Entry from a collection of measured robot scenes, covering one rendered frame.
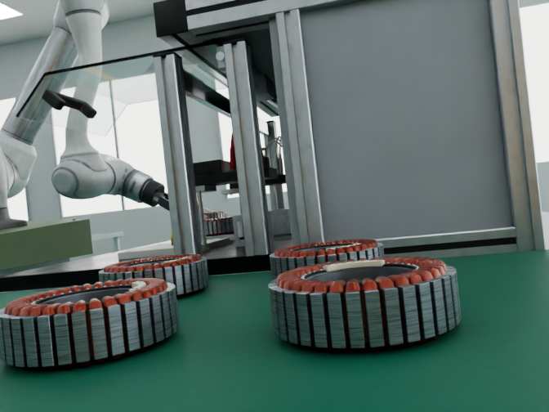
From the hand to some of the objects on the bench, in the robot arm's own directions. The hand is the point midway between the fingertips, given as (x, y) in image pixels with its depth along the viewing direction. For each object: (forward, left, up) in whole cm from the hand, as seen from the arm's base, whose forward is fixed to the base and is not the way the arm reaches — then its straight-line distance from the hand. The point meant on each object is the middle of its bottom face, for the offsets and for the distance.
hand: (207, 217), depth 144 cm
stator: (+62, -99, +3) cm, 116 cm away
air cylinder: (+32, -26, -1) cm, 41 cm away
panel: (+44, -36, 0) cm, 57 cm away
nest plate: (+20, -52, -1) cm, 56 cm away
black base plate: (+21, -40, -4) cm, 45 cm away
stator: (+44, -102, +2) cm, 111 cm away
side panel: (+63, -67, +1) cm, 92 cm away
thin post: (+29, -57, 0) cm, 64 cm away
